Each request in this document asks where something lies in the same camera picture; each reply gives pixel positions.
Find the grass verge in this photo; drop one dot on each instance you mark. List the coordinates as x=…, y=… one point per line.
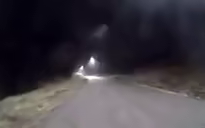
x=176, y=81
x=26, y=103

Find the dark wood of trees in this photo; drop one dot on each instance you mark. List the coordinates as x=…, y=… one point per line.
x=30, y=40

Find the grey asphalt path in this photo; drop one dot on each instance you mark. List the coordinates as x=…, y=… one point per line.
x=113, y=106

